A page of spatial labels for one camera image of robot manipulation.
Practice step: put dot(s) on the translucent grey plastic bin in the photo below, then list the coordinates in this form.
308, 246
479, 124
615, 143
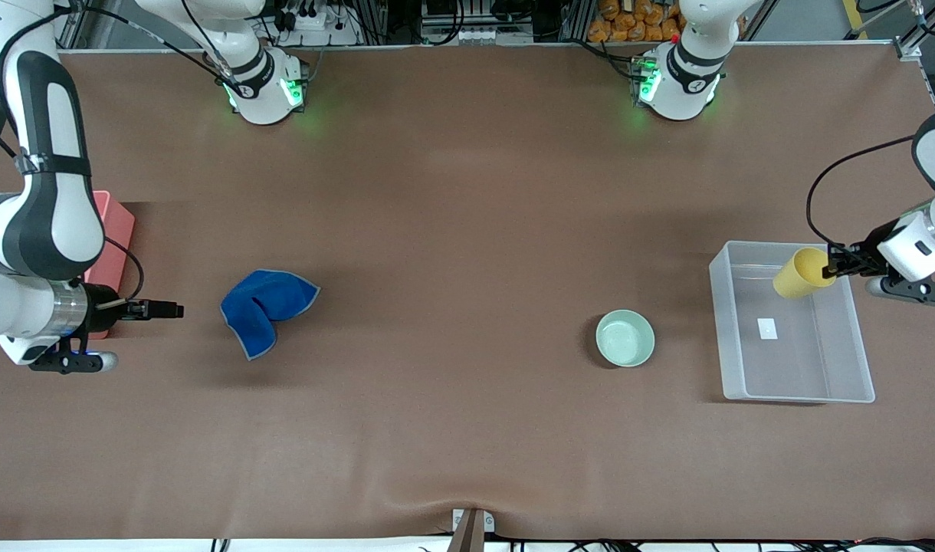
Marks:
789, 368

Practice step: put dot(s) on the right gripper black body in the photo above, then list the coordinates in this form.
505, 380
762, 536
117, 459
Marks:
104, 305

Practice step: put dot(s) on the white label sticker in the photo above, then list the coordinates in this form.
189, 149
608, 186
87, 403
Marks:
768, 329

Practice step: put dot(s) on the pink plastic bin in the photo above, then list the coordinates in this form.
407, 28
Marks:
115, 230

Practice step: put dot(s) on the orange items pile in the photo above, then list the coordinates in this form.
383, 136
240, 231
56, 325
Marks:
628, 27

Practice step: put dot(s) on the white power strip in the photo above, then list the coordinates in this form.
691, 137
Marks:
314, 23

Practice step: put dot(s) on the yellow plastic cup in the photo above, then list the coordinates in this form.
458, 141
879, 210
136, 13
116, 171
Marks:
797, 280

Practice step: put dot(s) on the metal mount bracket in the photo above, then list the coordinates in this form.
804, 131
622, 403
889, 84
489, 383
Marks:
471, 533

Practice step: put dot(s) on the blue microfibre cloth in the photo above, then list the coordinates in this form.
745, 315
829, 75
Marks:
268, 303

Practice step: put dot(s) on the white multi-socket strip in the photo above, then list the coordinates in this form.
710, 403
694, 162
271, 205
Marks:
475, 34

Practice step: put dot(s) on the brown table cover mat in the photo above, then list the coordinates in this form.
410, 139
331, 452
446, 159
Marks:
467, 230

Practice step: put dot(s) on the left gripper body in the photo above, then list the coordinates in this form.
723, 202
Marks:
863, 257

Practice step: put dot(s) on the mint green bowl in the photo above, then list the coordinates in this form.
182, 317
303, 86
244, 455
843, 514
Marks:
624, 341

